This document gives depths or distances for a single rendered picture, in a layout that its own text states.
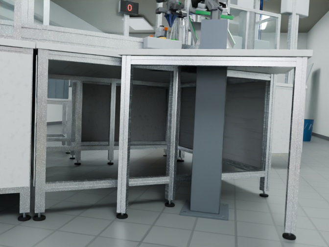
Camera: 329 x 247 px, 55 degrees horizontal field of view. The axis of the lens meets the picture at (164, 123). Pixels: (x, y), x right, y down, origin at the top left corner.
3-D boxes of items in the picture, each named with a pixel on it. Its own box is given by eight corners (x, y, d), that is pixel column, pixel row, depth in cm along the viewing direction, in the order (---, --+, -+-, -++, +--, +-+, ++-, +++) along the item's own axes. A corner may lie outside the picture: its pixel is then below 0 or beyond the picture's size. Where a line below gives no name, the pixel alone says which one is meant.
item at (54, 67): (278, 74, 210) (278, 69, 210) (35, 48, 147) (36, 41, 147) (180, 84, 338) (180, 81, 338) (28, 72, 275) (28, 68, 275)
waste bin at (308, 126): (293, 140, 640) (294, 116, 637) (289, 138, 678) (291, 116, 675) (315, 142, 631) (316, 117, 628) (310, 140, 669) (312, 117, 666)
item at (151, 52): (312, 56, 137) (313, 49, 137) (117, 54, 156) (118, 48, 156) (286, 73, 206) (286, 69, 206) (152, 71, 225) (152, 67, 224)
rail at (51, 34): (197, 62, 193) (198, 44, 192) (41, 44, 156) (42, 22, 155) (193, 63, 198) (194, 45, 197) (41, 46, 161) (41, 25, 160)
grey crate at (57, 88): (69, 99, 357) (69, 78, 356) (7, 96, 331) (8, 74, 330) (64, 99, 396) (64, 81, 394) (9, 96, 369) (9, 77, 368)
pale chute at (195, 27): (214, 46, 205) (216, 40, 202) (195, 44, 202) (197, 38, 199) (204, 23, 223) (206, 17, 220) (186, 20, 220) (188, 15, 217)
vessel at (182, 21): (195, 49, 295) (197, 8, 293) (182, 47, 289) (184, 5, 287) (188, 51, 307) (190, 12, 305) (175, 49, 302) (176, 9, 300)
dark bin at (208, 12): (214, 16, 206) (216, 4, 202) (195, 13, 203) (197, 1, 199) (200, 9, 230) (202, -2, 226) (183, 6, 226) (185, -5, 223)
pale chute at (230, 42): (232, 49, 212) (235, 43, 208) (214, 47, 208) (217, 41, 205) (222, 26, 230) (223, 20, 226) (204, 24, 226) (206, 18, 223)
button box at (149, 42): (181, 51, 180) (181, 40, 180) (147, 47, 171) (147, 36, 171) (176, 53, 186) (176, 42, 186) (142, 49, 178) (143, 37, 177)
